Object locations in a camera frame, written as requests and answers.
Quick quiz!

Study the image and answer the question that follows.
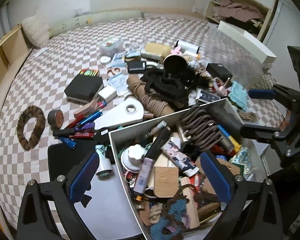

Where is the coiled jute rope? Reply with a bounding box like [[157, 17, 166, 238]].
[[238, 110, 260, 123]]

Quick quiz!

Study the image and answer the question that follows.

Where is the black long lighter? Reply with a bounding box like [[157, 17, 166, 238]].
[[52, 128, 76, 137]]

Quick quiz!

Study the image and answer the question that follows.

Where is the framed dark picture card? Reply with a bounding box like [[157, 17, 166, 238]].
[[196, 90, 221, 104]]

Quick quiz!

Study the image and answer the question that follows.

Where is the white storage box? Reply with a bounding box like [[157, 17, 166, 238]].
[[109, 99, 267, 239]]

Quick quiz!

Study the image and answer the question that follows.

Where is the white scraper tool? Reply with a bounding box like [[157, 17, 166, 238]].
[[94, 98, 144, 130]]

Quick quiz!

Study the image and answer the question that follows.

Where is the black hair wig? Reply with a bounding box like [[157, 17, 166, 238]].
[[140, 54, 211, 108]]

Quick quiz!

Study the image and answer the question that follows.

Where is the carved wooden plaque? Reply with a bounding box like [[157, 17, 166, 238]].
[[153, 166, 179, 198]]

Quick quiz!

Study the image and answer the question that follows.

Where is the clear plastic container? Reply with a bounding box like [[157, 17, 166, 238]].
[[98, 37, 124, 57]]

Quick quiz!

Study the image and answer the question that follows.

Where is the red lighter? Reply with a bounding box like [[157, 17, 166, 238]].
[[69, 132, 95, 140], [66, 115, 84, 129]]

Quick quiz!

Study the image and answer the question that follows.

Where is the brown fur headband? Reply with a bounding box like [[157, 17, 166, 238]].
[[16, 105, 47, 152]]

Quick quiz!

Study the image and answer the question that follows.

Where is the black foam roller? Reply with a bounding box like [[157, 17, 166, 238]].
[[207, 105, 242, 137]]

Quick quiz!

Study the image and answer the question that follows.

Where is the white floating drawer tray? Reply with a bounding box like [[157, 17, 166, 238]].
[[218, 21, 277, 64]]

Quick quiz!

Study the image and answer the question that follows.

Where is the blue brown knitted item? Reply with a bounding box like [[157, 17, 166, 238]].
[[149, 194, 189, 240]]

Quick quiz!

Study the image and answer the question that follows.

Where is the blue lighter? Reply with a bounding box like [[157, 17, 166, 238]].
[[77, 111, 103, 127], [58, 137, 77, 150]]

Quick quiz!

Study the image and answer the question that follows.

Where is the pink leather case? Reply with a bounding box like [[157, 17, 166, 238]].
[[74, 99, 97, 119]]

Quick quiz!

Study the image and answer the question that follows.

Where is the white power adapter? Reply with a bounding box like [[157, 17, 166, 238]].
[[98, 86, 117, 104]]

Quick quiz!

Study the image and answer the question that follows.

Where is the grey round tin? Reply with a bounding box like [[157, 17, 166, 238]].
[[47, 109, 64, 128]]

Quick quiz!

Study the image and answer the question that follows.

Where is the black square box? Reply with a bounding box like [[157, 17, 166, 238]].
[[206, 63, 233, 82]]

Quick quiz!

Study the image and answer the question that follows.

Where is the cardboard tube with rope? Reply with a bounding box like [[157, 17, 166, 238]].
[[127, 74, 174, 117]]

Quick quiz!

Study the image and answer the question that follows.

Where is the round pink-rimmed tray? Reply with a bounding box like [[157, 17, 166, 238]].
[[213, 77, 230, 97]]

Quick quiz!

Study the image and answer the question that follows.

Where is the white fluffy pillow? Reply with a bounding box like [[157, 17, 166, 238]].
[[21, 14, 50, 48]]

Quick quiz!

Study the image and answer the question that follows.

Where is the wooden shelf unit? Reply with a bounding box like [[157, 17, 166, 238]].
[[0, 24, 32, 112]]

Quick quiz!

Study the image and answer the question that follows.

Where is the black rectangular case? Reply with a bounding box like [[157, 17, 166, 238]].
[[145, 127, 172, 160]]

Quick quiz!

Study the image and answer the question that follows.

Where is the blue floral pouch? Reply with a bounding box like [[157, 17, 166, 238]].
[[230, 146, 252, 179]]

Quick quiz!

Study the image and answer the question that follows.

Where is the black flat gift box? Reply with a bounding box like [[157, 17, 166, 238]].
[[64, 74, 104, 104]]

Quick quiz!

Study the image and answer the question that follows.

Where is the white cylinder black cap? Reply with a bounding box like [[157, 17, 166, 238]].
[[176, 40, 200, 54]]

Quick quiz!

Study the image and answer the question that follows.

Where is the black white mouse pad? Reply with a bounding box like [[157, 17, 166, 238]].
[[47, 140, 142, 239]]

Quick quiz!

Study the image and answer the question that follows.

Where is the teal plastic mailer bag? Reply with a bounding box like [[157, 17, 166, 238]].
[[228, 81, 248, 111]]

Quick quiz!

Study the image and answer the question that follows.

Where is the purple patterned lighter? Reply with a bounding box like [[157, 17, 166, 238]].
[[133, 158, 155, 196]]

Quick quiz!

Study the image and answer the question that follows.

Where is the green bolster pillow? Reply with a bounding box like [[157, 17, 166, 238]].
[[49, 10, 144, 37]]

